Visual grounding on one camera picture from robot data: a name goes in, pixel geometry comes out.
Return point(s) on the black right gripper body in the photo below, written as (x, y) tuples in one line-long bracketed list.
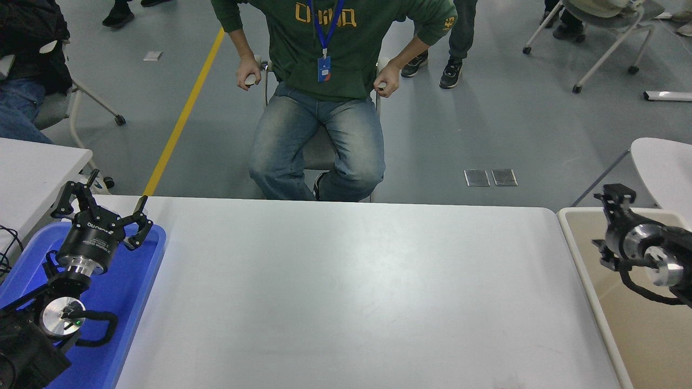
[(617, 229)]

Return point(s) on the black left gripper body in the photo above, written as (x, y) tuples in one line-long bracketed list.
[(92, 237)]

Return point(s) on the person's left forearm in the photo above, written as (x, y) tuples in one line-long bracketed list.
[(408, 56)]

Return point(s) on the person's right forearm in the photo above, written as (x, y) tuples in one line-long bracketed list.
[(241, 46)]

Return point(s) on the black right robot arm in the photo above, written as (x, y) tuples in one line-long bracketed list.
[(662, 267)]

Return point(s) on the person's right hand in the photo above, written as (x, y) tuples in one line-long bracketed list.
[(248, 73)]

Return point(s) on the person's left hand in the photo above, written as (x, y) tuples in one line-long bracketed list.
[(387, 84)]

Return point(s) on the white side table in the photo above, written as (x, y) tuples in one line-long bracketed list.
[(32, 173)]

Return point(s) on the blue plastic tray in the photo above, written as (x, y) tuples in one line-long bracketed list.
[(124, 292)]

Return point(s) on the large pale plastic bin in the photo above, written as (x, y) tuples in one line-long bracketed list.
[(632, 335)]

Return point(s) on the grey wheeled chair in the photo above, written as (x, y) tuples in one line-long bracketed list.
[(611, 13), (54, 111)]

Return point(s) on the metal floor socket plate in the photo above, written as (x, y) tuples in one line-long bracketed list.
[(504, 176), (476, 178)]

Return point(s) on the white bar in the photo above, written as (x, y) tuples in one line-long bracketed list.
[(670, 96)]

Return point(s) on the person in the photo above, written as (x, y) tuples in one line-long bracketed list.
[(567, 29), (27, 32), (116, 16), (686, 29), (459, 32), (324, 135)]

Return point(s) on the grey chair with white armrests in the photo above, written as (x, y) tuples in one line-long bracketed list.
[(319, 154)]

